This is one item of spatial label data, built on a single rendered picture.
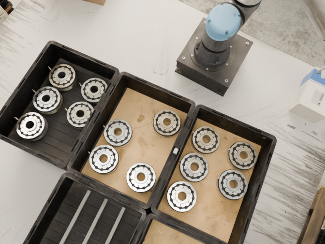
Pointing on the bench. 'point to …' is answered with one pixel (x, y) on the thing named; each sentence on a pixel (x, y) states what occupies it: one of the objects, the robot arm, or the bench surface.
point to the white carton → (310, 98)
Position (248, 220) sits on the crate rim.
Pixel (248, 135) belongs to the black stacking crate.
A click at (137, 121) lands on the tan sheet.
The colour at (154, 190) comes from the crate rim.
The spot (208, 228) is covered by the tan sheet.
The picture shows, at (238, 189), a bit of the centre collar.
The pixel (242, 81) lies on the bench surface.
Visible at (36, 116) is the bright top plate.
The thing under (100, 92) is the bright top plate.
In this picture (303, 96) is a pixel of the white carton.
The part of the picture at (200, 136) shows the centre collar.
